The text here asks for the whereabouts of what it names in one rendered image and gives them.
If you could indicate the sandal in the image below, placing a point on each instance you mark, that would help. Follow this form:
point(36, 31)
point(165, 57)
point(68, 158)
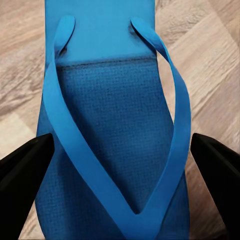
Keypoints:
point(118, 170)

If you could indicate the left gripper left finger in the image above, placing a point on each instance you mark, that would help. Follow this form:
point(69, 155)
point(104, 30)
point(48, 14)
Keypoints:
point(21, 175)

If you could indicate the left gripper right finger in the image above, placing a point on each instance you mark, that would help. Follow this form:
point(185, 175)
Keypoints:
point(220, 168)

